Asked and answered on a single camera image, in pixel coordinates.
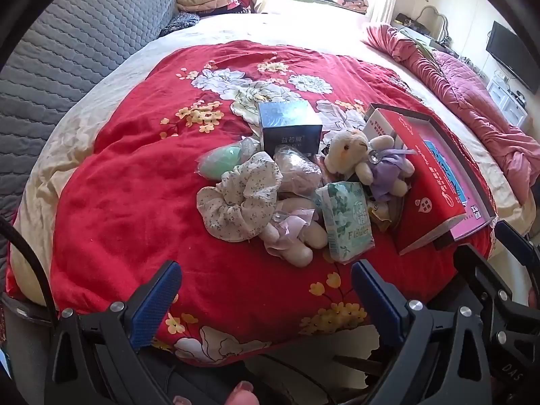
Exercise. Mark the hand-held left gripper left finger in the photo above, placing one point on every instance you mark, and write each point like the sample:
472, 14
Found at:
154, 303

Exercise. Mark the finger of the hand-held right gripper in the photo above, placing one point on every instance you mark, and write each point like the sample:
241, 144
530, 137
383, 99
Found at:
512, 238
476, 270

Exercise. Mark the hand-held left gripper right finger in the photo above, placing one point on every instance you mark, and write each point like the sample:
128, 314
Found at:
377, 303

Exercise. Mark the shallow grey box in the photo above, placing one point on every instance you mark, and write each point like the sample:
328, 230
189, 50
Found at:
472, 168

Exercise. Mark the yellow snack packet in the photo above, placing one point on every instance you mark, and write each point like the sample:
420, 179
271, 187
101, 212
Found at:
377, 216

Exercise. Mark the green floral tissue packet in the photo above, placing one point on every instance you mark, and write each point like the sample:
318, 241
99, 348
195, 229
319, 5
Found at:
346, 219

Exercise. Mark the teddy bear with pink ribbon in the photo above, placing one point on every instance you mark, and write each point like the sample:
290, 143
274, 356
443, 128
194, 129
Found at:
299, 236

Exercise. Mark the floral white scrunchie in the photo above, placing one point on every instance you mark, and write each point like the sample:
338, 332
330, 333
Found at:
240, 198

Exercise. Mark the teddy bear with purple dress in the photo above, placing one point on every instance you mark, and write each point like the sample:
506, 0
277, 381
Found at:
350, 152

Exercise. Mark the clear plastic bag with hat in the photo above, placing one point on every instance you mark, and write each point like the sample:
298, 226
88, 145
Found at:
297, 168

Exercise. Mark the green sponge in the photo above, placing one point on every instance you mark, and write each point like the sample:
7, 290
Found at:
219, 160

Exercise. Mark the person's left hand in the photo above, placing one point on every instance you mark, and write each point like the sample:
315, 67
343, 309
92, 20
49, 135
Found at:
242, 393

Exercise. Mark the red floral blanket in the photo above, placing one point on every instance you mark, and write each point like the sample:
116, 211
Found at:
126, 219

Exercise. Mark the pink and blue book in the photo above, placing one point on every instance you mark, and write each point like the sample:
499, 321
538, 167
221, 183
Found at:
451, 173

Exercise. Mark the red and white box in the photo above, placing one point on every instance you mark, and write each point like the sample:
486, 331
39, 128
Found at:
422, 177

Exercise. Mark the white drawer cabinet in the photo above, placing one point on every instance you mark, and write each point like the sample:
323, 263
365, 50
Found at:
506, 101

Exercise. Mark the pink quilt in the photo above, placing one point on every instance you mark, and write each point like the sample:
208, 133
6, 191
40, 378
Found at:
468, 93

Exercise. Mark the black television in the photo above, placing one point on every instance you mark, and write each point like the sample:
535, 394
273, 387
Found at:
510, 55

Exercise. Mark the dark blue box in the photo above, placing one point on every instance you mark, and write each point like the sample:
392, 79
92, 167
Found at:
287, 122

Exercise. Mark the green cloth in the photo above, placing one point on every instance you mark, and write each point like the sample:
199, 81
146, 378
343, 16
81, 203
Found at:
417, 42

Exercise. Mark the ornate mirror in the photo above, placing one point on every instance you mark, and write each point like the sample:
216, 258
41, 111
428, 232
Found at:
438, 17

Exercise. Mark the black bag on dresser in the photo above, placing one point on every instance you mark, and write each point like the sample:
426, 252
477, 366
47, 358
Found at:
407, 19

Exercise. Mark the grey quilted headboard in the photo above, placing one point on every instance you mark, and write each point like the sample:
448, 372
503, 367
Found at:
84, 42

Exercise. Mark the dark patterned pillow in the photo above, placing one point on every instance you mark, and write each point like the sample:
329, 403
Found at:
179, 23

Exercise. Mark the patterned windowsill pillow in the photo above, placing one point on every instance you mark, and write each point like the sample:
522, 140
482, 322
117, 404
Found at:
352, 2

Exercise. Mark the bed with cream sheet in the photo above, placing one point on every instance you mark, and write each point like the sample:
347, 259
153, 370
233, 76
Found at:
295, 25

